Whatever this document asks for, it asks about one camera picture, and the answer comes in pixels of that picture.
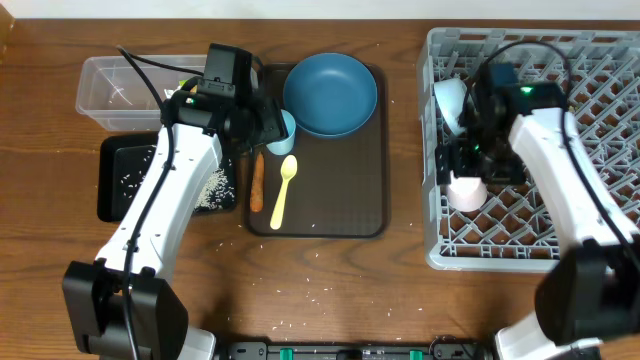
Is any pink plastic cup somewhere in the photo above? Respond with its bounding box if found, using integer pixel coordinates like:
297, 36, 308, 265
446, 171, 488, 212

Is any light blue small bowl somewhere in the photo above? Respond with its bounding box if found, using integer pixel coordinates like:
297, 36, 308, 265
434, 78, 467, 136

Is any pile of white rice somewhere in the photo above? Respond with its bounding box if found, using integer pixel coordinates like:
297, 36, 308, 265
119, 144, 236, 212

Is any yellow green snack wrapper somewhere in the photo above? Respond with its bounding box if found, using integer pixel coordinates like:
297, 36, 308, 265
164, 80, 186, 99

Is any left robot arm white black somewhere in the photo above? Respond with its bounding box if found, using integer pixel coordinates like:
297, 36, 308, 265
62, 96, 287, 359

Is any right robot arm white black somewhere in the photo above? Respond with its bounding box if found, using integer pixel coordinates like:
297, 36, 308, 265
434, 79, 639, 359

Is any grey dishwasher rack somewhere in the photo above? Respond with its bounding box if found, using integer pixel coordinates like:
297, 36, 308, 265
417, 28, 639, 273

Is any black waste tray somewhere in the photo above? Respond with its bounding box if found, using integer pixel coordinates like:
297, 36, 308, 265
97, 132, 236, 222

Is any clear plastic waste bin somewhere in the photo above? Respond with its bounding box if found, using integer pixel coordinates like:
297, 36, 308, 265
76, 55, 206, 132

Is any light blue plastic cup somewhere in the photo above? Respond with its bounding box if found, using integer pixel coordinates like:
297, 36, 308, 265
267, 110, 296, 156

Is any yellow plastic spoon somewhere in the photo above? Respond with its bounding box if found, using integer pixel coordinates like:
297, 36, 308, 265
270, 155, 298, 230

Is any orange carrot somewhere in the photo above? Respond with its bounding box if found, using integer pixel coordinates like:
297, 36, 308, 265
249, 153, 265, 213

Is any dark blue plate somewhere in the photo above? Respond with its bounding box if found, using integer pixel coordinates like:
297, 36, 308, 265
283, 53, 378, 138

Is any brown serving tray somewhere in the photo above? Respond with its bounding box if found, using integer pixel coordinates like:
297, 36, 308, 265
243, 65, 391, 239

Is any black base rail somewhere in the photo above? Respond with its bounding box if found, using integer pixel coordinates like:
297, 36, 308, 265
213, 335, 498, 360

